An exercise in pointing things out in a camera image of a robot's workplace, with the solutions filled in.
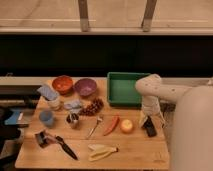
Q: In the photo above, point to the black metal clip tool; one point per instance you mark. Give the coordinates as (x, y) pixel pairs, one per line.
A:
(44, 139)

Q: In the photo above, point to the blue sponge cloth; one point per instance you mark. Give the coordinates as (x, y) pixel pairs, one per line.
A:
(47, 92)

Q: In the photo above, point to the black handled knife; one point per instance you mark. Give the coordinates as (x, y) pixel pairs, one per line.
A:
(66, 148)

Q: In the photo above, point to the blue box beside table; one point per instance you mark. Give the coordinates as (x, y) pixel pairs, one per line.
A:
(21, 117)

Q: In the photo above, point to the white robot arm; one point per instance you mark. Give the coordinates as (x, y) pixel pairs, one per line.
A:
(191, 146)

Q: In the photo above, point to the wooden cutting board table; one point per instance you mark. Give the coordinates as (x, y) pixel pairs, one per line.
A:
(135, 150)

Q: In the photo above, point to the yellow banana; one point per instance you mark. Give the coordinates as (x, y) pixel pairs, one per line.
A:
(100, 151)

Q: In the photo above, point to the orange bowl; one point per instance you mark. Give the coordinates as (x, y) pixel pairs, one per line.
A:
(62, 84)

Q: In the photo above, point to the yellow orange fruit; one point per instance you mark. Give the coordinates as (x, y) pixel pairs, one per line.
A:
(126, 126)

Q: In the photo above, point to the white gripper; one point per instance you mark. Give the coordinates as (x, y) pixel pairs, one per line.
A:
(150, 106)

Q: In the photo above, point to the purple bowl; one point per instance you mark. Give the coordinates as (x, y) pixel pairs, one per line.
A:
(85, 86)

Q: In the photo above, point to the metal fork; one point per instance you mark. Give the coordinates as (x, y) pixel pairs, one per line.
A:
(98, 121)

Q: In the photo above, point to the bunch of red grapes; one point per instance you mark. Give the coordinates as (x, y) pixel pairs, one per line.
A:
(94, 107)

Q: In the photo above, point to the white cup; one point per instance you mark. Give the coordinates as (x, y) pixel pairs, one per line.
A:
(54, 104)

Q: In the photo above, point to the green plastic tray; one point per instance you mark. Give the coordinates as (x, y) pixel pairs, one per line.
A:
(121, 90)

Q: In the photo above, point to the light blue crumpled cloth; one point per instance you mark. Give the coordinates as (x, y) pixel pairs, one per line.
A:
(73, 105)

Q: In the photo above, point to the blue plastic cup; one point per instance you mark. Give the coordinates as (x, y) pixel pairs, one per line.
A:
(46, 117)

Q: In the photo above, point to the metal cup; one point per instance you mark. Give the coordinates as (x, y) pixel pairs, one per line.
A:
(73, 120)

